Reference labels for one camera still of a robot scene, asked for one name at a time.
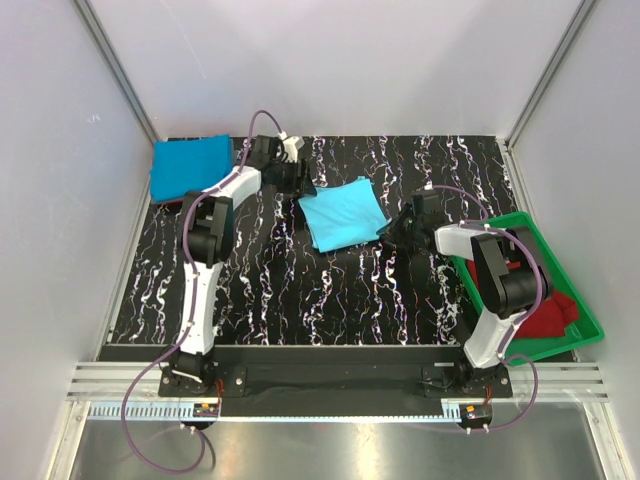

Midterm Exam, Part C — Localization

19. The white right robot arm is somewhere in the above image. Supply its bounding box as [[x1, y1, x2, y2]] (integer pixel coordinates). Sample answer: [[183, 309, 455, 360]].
[[378, 208, 553, 370]]

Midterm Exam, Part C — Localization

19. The white slotted cable duct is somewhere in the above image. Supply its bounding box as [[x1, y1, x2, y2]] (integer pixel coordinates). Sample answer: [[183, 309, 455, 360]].
[[88, 401, 221, 422]]

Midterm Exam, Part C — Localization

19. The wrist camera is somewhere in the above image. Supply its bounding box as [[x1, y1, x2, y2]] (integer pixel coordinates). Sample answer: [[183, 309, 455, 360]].
[[246, 133, 304, 169], [411, 189, 448, 224]]

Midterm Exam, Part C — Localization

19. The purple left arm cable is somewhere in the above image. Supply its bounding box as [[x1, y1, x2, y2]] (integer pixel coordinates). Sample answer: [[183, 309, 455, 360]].
[[121, 109, 284, 474]]

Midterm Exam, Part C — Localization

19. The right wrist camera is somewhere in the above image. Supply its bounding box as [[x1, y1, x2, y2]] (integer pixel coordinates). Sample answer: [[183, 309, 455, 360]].
[[411, 189, 448, 224]]

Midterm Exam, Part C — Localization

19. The light blue t shirt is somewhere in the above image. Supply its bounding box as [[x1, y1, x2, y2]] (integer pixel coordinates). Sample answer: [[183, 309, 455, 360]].
[[298, 176, 388, 253]]

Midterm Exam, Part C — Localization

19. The folded red t shirt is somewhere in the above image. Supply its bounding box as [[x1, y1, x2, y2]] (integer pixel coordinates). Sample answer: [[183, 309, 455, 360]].
[[154, 197, 184, 206]]

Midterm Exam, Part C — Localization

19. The folded blue t shirt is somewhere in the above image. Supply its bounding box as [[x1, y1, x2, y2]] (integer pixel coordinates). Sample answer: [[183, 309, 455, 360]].
[[150, 135, 233, 203]]

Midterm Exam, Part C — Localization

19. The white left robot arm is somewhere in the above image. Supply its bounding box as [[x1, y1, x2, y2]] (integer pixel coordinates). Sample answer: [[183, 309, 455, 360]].
[[179, 159, 317, 356]]

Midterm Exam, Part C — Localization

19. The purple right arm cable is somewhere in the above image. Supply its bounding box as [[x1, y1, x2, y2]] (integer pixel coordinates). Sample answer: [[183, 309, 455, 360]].
[[429, 185, 546, 431]]

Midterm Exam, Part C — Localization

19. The green plastic tray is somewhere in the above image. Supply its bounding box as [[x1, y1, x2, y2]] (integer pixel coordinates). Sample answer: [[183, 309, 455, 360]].
[[451, 212, 604, 361]]

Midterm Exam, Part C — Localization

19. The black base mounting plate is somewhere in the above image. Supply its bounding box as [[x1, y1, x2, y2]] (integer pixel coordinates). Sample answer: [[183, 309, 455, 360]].
[[158, 346, 513, 419]]

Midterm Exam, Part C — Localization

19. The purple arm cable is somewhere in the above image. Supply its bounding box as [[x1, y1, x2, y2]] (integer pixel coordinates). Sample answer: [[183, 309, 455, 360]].
[[121, 109, 284, 474], [429, 185, 546, 431]]

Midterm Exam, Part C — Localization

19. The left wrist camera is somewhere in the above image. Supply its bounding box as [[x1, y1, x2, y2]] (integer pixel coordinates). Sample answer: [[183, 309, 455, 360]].
[[246, 133, 304, 169]]

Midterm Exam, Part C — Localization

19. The red t shirt in tray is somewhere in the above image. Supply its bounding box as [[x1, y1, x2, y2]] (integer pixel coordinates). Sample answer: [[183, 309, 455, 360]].
[[456, 244, 579, 358]]

